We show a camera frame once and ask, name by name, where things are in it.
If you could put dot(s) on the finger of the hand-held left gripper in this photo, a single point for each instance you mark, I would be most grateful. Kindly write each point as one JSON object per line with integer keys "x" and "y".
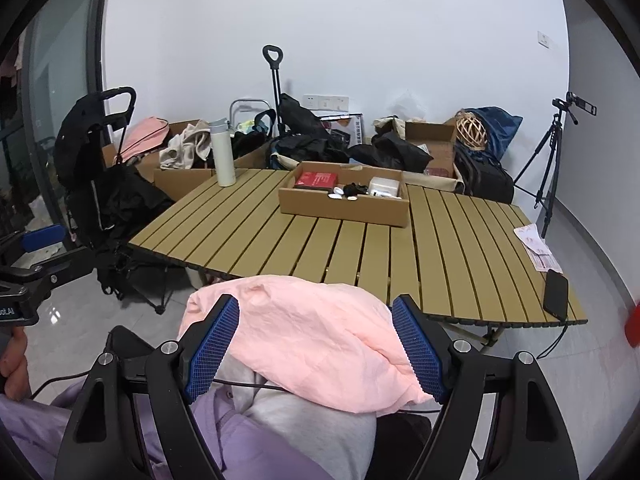
{"x": 55, "y": 270}
{"x": 42, "y": 237}

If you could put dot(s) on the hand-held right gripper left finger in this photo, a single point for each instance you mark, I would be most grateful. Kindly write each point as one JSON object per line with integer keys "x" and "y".
{"x": 212, "y": 350}

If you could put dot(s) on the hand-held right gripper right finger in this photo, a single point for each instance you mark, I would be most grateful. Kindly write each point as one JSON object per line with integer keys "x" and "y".
{"x": 420, "y": 347}

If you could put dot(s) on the shallow cardboard tray box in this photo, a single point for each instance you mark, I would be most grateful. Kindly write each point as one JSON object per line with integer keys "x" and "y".
{"x": 345, "y": 212}

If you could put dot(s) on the clear plastic bag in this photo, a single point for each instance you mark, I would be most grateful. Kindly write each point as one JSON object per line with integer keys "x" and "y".
{"x": 385, "y": 186}

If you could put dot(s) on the person's left forearm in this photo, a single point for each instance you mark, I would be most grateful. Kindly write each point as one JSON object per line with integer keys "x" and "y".
{"x": 30, "y": 425}

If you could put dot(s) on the person's left hand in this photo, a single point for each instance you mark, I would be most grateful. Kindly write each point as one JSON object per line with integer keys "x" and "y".
{"x": 12, "y": 365}

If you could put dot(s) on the black chair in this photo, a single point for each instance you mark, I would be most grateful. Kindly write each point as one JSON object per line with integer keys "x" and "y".
{"x": 130, "y": 347}

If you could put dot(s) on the purple jacket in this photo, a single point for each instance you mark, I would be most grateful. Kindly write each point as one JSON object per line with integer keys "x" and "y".
{"x": 240, "y": 440}

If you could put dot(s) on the pink blanket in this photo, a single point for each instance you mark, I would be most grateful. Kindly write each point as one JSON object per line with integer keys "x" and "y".
{"x": 310, "y": 330}

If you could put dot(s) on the glass sliding door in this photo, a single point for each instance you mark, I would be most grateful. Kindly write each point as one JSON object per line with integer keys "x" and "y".
{"x": 50, "y": 110}

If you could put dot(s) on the large cardboard box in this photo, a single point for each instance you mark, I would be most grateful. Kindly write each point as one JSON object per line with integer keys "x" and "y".
{"x": 170, "y": 177}

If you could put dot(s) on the pink bag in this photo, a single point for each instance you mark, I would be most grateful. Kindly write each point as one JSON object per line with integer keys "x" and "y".
{"x": 145, "y": 135}

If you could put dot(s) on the black smartphone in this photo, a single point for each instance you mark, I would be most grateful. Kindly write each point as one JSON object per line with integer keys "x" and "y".
{"x": 556, "y": 294}

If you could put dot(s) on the printed paper sheets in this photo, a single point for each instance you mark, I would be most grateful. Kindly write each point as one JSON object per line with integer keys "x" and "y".
{"x": 537, "y": 247}

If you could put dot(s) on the beige clothes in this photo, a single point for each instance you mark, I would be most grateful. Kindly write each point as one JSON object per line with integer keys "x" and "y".
{"x": 187, "y": 147}

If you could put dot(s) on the black backpack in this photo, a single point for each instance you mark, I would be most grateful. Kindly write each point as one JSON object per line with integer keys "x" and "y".
{"x": 487, "y": 175}

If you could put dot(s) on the black jacket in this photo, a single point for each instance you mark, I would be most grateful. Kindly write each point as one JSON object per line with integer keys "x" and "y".
{"x": 395, "y": 152}

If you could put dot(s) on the red flat box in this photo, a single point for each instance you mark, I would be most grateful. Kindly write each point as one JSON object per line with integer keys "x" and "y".
{"x": 315, "y": 180}

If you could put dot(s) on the white water bottle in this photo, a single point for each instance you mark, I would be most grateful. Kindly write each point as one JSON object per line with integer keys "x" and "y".
{"x": 222, "y": 152}

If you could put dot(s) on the open brown cardboard box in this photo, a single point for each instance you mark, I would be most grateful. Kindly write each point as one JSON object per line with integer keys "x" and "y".
{"x": 435, "y": 147}

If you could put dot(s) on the red bucket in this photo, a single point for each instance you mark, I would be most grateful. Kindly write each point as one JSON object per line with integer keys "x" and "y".
{"x": 633, "y": 324}

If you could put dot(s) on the wicker ball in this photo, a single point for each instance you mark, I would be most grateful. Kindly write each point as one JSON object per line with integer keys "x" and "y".
{"x": 470, "y": 130}

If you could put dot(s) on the black tripod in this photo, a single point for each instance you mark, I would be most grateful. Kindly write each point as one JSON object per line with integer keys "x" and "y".
{"x": 547, "y": 160}

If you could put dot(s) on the keyboard print box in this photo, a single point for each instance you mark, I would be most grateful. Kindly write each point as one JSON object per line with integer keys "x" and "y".
{"x": 345, "y": 127}

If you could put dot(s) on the blue cushion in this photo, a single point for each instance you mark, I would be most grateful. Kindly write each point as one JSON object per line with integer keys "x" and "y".
{"x": 495, "y": 122}

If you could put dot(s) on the black clothes pile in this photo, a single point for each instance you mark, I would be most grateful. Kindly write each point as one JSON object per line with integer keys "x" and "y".
{"x": 300, "y": 127}

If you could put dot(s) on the metal folding stool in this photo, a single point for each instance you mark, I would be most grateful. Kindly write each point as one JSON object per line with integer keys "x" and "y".
{"x": 250, "y": 102}

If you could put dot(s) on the wall power outlets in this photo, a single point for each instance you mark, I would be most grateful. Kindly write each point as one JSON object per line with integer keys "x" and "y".
{"x": 325, "y": 101}

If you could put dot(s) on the white wall switch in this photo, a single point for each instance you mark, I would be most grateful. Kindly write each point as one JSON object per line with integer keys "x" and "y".
{"x": 543, "y": 40}

